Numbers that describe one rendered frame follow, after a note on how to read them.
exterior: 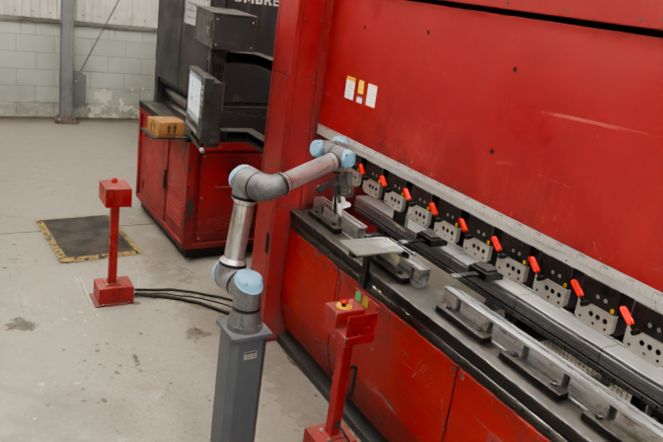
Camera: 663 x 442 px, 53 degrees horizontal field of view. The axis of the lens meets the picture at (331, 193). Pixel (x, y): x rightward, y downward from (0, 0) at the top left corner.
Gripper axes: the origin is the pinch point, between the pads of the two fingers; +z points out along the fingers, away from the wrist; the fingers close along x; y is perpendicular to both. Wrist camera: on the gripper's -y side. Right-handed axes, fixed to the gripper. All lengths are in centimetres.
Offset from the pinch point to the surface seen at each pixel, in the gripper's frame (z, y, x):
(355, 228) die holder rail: 9, 20, 55
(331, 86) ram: -69, 10, 71
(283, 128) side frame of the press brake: -46, -16, 81
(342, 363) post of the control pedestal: 68, 4, 7
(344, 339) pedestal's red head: 54, 2, -7
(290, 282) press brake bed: 43, -11, 102
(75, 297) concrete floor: 58, -146, 165
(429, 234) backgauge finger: 11, 53, 31
